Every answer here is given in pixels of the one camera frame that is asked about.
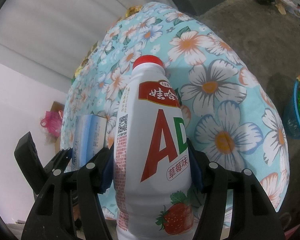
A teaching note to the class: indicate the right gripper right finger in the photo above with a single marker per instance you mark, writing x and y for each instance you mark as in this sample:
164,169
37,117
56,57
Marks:
253,215

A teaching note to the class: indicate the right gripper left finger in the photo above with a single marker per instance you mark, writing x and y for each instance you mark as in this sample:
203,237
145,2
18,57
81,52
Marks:
52,215

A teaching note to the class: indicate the white AD milk bottle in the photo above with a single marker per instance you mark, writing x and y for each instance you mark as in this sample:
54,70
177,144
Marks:
151,160

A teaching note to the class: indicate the blue trash basket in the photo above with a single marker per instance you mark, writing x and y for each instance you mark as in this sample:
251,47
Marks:
291,118

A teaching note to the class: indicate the pink plastic bag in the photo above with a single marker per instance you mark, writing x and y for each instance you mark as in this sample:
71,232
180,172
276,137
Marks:
52,121

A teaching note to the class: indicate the blue white tissue box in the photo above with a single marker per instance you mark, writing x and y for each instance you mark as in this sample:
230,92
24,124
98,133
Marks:
89,139

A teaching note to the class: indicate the floral tablecloth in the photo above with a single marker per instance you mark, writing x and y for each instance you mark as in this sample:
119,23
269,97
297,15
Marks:
227,113

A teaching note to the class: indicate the grey curtain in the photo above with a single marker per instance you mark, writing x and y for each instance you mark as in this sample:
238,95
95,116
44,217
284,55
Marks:
54,35

